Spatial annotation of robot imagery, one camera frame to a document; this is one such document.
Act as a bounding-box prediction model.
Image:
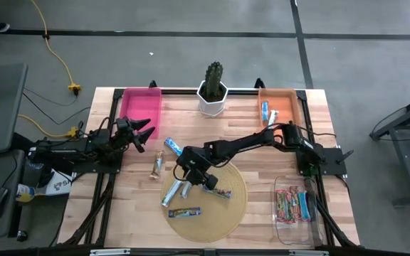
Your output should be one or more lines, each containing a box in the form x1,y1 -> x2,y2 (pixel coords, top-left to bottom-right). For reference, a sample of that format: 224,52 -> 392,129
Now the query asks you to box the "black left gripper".
114,116 -> 156,154

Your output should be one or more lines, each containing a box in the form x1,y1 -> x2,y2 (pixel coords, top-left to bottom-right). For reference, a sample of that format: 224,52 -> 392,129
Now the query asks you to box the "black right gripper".
175,143 -> 220,191

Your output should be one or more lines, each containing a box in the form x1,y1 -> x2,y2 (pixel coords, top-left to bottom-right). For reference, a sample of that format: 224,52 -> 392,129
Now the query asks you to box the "blue Chewy granola bar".
201,185 -> 233,200
167,206 -> 203,219
164,137 -> 184,157

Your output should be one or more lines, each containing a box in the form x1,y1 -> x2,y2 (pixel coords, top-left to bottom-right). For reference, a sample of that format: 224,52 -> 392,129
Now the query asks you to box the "red wrapper granola bar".
288,185 -> 300,218
275,189 -> 292,225

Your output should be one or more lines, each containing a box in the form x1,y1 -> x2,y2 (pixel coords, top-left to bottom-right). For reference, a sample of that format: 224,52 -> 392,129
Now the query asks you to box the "pink plastic bin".
118,87 -> 163,139

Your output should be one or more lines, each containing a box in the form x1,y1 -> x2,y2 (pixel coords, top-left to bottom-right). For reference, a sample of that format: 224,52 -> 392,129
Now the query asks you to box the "round woven straw placemat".
159,161 -> 248,244

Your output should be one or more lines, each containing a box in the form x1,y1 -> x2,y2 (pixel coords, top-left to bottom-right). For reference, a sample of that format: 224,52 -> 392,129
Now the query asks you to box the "white hexagonal planter pot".
196,80 -> 229,117

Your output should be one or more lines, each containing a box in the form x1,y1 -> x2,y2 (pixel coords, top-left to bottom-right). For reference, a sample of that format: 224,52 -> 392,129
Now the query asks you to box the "green cactus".
204,60 -> 225,102

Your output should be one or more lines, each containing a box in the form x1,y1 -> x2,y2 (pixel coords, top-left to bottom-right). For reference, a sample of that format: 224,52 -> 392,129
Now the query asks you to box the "white printed box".
43,169 -> 75,197

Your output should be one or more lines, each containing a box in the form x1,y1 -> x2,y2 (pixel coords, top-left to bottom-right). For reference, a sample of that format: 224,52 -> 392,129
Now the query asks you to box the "bright blue snack bar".
298,191 -> 312,222

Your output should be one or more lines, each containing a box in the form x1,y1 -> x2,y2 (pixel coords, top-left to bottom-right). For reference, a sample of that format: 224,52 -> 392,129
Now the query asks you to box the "clear plastic container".
270,175 -> 323,247

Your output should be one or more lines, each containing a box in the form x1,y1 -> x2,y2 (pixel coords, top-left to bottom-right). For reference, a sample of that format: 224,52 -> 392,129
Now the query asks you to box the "orange plastic bin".
257,87 -> 303,138

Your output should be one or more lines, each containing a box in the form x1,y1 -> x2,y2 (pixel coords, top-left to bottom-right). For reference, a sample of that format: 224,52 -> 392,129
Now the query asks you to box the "yellow white bottle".
15,183 -> 37,203

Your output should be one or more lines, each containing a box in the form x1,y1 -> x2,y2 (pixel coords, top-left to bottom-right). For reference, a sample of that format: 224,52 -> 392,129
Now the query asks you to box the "grey desk mat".
0,149 -> 26,241

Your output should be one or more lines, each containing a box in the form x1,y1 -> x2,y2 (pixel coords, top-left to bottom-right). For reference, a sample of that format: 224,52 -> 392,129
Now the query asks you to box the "yellow extension cord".
29,0 -> 82,96
17,113 -> 80,139

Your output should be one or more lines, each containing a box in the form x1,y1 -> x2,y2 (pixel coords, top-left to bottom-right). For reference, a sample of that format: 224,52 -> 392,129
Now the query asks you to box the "black aluminium table frame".
57,78 -> 361,256

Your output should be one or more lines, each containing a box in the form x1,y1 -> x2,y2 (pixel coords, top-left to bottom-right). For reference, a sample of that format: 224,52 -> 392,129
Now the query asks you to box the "silver metal bracket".
289,250 -> 330,256
90,248 -> 131,256

